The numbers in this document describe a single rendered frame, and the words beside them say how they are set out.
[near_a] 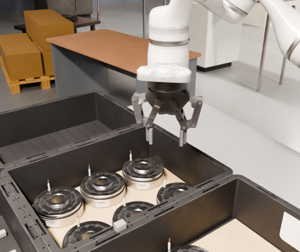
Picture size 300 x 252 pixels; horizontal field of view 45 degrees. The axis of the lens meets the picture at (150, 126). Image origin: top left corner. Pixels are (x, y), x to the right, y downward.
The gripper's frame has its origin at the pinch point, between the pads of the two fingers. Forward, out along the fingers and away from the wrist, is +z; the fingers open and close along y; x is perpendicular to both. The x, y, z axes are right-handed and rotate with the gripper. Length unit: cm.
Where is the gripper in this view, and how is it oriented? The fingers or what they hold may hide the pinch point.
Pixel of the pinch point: (166, 137)
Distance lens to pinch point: 72.8
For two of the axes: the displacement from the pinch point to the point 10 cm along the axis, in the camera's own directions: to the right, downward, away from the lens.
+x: -1.6, 4.4, -8.8
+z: 0.0, 9.0, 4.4
